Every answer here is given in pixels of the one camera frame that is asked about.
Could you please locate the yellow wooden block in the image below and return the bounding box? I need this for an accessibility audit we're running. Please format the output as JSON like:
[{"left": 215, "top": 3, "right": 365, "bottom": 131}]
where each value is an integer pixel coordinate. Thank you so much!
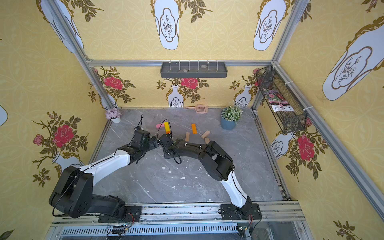
[{"left": 164, "top": 122, "right": 171, "bottom": 134}]

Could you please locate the pink wooden block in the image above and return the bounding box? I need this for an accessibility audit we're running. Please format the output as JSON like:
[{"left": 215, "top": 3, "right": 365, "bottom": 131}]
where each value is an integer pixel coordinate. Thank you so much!
[{"left": 156, "top": 123, "right": 165, "bottom": 129}]

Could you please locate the orange wooden block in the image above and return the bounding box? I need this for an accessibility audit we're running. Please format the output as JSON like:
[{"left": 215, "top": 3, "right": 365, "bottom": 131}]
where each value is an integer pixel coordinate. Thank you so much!
[{"left": 191, "top": 124, "right": 198, "bottom": 135}]

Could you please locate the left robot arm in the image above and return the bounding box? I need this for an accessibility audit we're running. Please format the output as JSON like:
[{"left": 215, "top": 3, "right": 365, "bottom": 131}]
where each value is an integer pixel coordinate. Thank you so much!
[{"left": 49, "top": 127, "right": 159, "bottom": 219}]

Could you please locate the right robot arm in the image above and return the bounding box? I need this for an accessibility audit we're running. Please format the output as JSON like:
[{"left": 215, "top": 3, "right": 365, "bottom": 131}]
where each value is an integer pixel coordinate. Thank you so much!
[{"left": 158, "top": 134, "right": 260, "bottom": 219}]

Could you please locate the small pink flower pot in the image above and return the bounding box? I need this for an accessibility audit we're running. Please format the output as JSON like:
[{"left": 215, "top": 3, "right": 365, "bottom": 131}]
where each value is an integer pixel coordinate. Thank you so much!
[{"left": 105, "top": 108, "right": 122, "bottom": 124}]

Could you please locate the pink plastic scoop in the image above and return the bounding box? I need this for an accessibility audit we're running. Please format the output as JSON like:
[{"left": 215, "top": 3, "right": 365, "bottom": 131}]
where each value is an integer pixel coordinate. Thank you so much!
[{"left": 185, "top": 105, "right": 209, "bottom": 114}]

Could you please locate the blue plant pot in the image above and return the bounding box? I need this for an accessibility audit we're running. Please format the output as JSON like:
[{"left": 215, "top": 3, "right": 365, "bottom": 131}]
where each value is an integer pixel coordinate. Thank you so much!
[{"left": 221, "top": 117, "right": 237, "bottom": 131}]

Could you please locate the green artificial plant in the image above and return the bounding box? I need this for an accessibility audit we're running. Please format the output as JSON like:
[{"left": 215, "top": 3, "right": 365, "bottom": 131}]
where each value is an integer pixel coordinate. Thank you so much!
[{"left": 221, "top": 105, "right": 243, "bottom": 122}]

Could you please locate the printed packet in basket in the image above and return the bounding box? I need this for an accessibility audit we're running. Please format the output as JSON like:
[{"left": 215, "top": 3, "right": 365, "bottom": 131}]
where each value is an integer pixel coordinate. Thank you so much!
[{"left": 263, "top": 89, "right": 294, "bottom": 112}]

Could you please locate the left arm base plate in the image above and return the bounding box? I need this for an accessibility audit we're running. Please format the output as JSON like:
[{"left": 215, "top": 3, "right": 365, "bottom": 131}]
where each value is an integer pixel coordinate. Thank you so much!
[{"left": 98, "top": 206, "right": 143, "bottom": 223}]

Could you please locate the grey wall shelf tray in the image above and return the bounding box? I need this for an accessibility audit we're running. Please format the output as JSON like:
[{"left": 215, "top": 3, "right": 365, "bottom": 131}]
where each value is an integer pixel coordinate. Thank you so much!
[{"left": 160, "top": 61, "right": 228, "bottom": 79}]

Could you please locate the aluminium front rail frame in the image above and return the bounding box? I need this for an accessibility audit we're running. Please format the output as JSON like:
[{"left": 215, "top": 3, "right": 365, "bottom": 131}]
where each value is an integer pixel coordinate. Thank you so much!
[{"left": 45, "top": 201, "right": 314, "bottom": 240}]

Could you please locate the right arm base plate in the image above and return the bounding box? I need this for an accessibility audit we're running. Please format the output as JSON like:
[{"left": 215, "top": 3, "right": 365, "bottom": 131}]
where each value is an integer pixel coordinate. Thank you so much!
[{"left": 218, "top": 202, "right": 262, "bottom": 220}]

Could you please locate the black wire basket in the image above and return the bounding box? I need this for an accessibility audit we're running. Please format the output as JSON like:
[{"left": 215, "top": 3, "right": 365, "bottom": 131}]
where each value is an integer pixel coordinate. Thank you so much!
[{"left": 255, "top": 67, "right": 307, "bottom": 134}]

